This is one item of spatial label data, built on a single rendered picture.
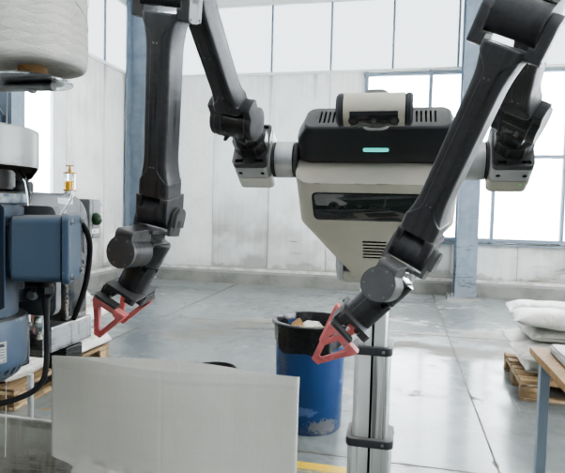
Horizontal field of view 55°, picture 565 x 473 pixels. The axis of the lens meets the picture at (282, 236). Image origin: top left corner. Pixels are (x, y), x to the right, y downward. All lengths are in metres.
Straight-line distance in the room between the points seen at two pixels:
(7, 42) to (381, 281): 0.65
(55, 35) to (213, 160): 8.69
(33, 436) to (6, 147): 1.06
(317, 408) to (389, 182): 2.19
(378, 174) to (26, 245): 0.81
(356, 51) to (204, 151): 3.05
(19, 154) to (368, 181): 0.78
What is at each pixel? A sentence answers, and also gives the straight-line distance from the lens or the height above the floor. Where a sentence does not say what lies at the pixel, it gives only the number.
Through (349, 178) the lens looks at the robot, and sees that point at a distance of 1.28.
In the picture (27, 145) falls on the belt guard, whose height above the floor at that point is 1.39.
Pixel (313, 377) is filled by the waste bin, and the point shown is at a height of 0.35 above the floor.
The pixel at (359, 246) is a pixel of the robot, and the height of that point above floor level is 1.23.
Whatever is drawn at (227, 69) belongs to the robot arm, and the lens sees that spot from 1.13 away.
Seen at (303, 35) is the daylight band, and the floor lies 4.20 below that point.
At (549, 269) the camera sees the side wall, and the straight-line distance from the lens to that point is 9.25.
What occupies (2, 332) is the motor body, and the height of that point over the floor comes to 1.15.
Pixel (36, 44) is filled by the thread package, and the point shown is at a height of 1.55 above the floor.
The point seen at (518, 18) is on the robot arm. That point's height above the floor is 1.58.
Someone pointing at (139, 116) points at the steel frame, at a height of 2.84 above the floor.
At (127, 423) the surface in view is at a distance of 1.10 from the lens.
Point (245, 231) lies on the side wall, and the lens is 9.31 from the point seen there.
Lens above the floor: 1.32
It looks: 3 degrees down
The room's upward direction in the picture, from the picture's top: 1 degrees clockwise
